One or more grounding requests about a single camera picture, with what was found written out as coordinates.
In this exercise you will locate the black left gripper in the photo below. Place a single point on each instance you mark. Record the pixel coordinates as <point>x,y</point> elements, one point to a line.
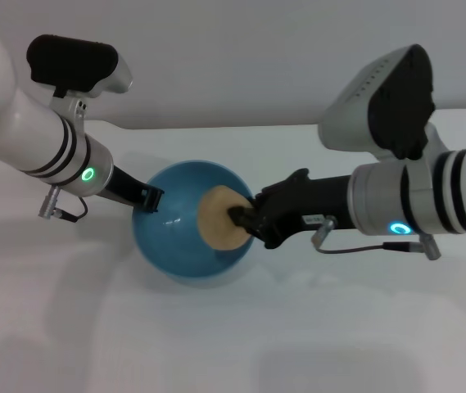
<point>124,186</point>

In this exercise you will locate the beige egg yolk pastry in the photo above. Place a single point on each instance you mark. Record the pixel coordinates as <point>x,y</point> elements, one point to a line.
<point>216,217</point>

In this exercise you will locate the silver camera bracket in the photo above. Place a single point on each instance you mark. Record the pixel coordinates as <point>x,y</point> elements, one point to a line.
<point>71,108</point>
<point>429,151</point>

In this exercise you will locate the blue bowl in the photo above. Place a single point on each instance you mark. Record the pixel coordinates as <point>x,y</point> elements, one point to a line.
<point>167,245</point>

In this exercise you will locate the silver right camera bracket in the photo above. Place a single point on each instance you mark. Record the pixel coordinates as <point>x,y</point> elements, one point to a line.
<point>429,151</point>

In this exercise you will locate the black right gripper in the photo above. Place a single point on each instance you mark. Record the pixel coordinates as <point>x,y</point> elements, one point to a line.
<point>306,204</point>

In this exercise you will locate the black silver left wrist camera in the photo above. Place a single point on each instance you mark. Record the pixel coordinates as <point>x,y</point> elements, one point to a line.
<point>73,65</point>

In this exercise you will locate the silver left camera bracket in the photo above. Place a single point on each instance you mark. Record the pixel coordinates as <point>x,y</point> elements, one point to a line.
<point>71,108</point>

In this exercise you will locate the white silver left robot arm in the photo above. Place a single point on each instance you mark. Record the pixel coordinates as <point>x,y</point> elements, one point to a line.
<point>32,135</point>

